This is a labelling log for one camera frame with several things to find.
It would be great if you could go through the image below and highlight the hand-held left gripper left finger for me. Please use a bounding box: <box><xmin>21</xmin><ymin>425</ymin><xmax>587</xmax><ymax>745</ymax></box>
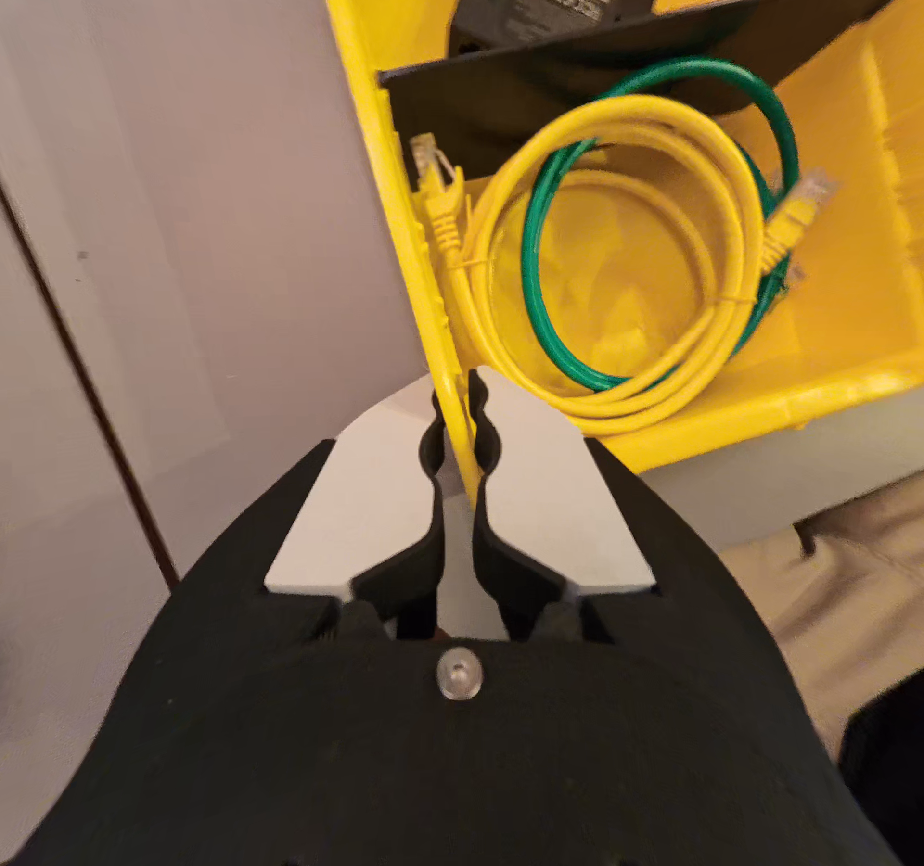
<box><xmin>263</xmin><ymin>374</ymin><xmax>447</xmax><ymax>596</ymax></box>

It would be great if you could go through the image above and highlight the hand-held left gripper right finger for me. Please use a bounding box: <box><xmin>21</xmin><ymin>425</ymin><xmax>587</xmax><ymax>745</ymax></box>
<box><xmin>468</xmin><ymin>367</ymin><xmax>656</xmax><ymax>596</ymax></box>

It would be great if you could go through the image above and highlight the yellow plastic bin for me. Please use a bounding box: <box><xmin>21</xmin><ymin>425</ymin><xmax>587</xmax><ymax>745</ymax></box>
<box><xmin>309</xmin><ymin>0</ymin><xmax>924</xmax><ymax>513</ymax></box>

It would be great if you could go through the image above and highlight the yellow ethernet cable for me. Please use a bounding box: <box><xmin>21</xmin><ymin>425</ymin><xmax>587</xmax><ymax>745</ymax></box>
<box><xmin>409</xmin><ymin>94</ymin><xmax>838</xmax><ymax>437</ymax></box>

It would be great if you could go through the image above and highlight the green ethernet cable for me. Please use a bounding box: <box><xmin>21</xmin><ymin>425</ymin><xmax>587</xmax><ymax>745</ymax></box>
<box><xmin>521</xmin><ymin>58</ymin><xmax>802</xmax><ymax>391</ymax></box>

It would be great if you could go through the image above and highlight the black network switch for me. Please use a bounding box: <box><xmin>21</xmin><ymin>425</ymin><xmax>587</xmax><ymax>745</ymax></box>
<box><xmin>448</xmin><ymin>0</ymin><xmax>658</xmax><ymax>59</ymax></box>

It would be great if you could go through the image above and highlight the person's khaki trouser leg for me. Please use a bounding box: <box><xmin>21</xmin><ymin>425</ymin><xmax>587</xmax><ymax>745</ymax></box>
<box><xmin>718</xmin><ymin>472</ymin><xmax>924</xmax><ymax>759</ymax></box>

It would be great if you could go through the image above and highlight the person's black jacket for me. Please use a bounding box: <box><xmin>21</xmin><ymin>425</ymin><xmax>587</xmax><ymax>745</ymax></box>
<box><xmin>837</xmin><ymin>671</ymin><xmax>924</xmax><ymax>866</ymax></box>

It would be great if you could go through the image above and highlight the black bin divider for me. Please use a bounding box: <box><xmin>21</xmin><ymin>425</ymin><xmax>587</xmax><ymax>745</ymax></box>
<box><xmin>377</xmin><ymin>0</ymin><xmax>924</xmax><ymax>181</ymax></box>

